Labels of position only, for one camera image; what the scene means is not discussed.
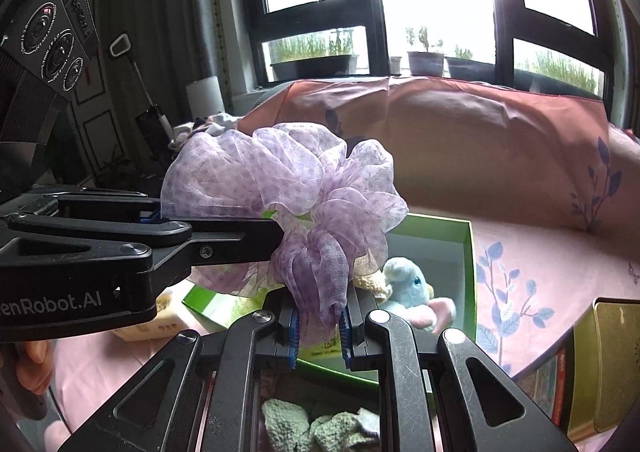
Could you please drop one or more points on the blue pink plush elephant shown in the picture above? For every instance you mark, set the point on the blue pink plush elephant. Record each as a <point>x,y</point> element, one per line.
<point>407,282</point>

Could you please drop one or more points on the pink floral bed sheet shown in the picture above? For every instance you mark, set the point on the pink floral bed sheet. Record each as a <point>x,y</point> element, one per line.
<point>500,141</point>

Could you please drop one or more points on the white cylinder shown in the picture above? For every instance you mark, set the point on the white cylinder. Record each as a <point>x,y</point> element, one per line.
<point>204,96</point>

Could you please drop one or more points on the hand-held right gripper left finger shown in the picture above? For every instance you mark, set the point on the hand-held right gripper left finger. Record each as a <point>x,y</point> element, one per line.
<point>225,382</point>

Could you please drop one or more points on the round pot with tall plants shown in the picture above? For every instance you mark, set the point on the round pot with tall plants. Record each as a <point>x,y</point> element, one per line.
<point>425,64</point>

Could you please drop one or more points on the pile of clothes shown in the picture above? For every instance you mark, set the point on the pile of clothes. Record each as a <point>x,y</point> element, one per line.
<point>215,120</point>

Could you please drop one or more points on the lilac organza scrunchie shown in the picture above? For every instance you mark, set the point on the lilac organza scrunchie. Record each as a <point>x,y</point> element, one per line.
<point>280,166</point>

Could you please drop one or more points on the dark rectangular planter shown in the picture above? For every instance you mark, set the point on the dark rectangular planter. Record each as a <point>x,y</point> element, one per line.
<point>467,67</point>

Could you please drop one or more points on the green cardboard box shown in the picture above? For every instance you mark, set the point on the green cardboard box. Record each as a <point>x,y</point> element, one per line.
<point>462,277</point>

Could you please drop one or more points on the person's left hand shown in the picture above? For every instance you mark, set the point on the person's left hand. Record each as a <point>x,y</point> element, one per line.
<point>32,364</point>

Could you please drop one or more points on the small white pot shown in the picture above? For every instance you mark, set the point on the small white pot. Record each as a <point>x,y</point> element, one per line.
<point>396,66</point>

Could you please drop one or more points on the black tea tin gold lid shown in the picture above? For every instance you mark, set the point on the black tea tin gold lid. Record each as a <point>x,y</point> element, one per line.
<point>610,367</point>

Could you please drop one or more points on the dark panelled cabinet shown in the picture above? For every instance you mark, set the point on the dark panelled cabinet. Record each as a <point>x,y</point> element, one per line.
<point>100,131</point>

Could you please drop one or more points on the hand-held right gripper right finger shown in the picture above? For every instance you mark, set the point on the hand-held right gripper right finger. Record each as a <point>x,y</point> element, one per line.
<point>415,382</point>

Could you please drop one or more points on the grey-green fleece cloth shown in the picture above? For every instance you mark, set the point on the grey-green fleece cloth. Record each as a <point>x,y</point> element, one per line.
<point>325,427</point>

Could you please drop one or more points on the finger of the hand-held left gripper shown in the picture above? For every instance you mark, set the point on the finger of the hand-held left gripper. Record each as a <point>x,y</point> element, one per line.
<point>225,242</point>
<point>100,207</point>

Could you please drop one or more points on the grey curtain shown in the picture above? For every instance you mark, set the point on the grey curtain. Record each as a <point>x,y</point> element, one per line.
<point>190,6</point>
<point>625,56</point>

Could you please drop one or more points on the long planter with grass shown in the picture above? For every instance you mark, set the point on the long planter with grass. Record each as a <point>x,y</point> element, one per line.
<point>550,81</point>
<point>310,66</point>

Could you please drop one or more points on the pale yellow knitted cloth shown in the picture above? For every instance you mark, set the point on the pale yellow knitted cloth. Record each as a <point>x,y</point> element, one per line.
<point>372,282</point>

